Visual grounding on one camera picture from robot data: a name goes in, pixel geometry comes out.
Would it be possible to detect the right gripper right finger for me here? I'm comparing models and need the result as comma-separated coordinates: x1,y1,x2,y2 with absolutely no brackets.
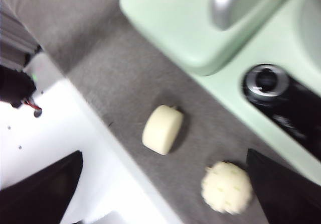
247,148,321,224

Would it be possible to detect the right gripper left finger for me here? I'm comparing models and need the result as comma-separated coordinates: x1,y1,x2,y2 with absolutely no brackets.
0,150,83,224

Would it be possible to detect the ridged bun with green dots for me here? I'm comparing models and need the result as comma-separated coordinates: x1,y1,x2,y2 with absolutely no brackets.
202,161,254,214

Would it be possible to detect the smooth white steamed bun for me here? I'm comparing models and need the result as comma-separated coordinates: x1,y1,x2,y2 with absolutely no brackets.
141,104,184,156

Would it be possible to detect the black control panel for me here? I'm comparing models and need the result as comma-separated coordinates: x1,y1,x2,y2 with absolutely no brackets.
244,65,321,162

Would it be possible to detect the silver control knob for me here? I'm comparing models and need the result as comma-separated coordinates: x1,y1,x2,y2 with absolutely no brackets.
242,63,291,106

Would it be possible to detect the green breakfast machine base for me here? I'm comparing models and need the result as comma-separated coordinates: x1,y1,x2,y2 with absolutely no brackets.
195,0,321,186

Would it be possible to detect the red cable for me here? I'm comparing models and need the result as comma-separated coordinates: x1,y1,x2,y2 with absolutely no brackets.
24,99,42,111

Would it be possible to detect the silver griddle lid handle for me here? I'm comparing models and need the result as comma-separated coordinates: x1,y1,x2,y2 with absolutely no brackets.
210,0,248,31

